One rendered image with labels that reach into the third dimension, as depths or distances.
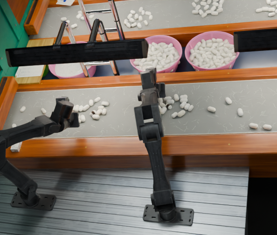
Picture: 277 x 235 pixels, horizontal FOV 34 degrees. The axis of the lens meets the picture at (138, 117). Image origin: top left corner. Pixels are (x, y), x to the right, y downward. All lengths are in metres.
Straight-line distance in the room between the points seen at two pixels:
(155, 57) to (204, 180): 0.73
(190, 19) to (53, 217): 1.24
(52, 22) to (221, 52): 1.03
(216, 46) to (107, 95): 0.60
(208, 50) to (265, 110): 0.47
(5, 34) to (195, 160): 1.17
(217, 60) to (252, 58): 0.19
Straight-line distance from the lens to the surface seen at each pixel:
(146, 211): 1.87
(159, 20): 2.53
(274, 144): 1.89
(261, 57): 2.34
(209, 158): 1.89
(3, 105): 2.22
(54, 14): 2.81
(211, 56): 2.26
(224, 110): 2.03
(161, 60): 2.29
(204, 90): 2.11
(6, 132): 1.75
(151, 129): 1.65
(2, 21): 2.43
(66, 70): 2.41
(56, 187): 2.05
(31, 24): 2.59
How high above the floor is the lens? 2.31
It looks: 49 degrees down
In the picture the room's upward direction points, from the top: 18 degrees counter-clockwise
